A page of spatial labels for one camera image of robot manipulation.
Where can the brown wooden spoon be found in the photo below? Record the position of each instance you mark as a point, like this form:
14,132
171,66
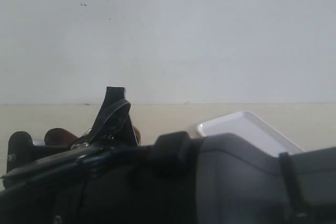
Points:
59,137

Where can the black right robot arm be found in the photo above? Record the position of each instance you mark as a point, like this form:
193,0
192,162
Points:
235,182

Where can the white rectangular plastic tray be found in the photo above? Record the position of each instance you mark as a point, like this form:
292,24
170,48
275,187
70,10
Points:
251,128

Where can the stainless steel bowl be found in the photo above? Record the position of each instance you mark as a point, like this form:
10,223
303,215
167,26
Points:
137,135

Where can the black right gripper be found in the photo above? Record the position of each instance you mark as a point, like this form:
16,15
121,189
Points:
104,185

